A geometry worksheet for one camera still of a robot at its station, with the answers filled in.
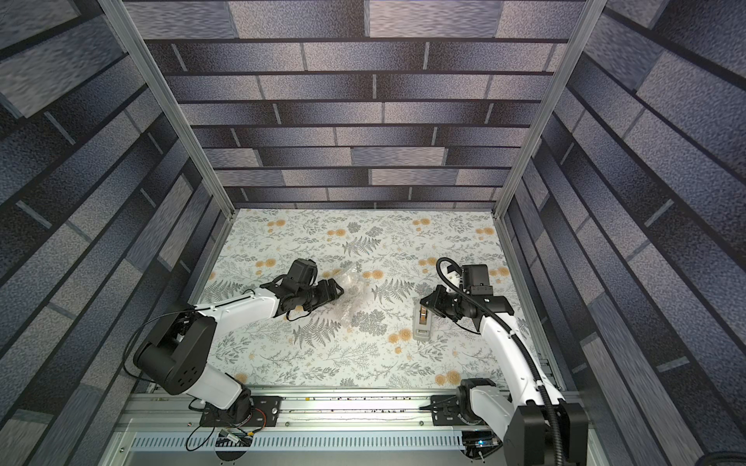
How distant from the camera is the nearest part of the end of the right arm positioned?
0.57 meters

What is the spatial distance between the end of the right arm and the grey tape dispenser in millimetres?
90

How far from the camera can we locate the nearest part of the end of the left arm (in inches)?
26.7

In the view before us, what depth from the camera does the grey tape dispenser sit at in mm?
863

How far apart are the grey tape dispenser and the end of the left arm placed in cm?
25
